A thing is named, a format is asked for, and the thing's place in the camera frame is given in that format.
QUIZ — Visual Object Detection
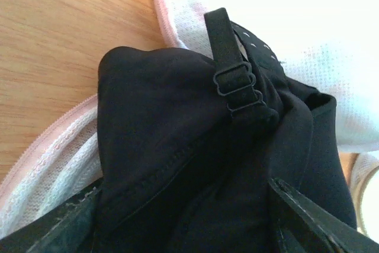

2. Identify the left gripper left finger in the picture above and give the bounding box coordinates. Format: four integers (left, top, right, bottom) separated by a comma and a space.
1, 187, 99, 252

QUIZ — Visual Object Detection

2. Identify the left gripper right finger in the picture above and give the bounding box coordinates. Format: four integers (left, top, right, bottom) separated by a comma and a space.
269, 178, 378, 253

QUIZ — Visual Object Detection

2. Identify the black bra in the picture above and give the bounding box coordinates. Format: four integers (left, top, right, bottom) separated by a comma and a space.
92, 8, 357, 252

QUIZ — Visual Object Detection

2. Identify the floral bra laundry bag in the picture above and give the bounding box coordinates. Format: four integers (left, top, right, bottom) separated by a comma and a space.
1, 0, 378, 237

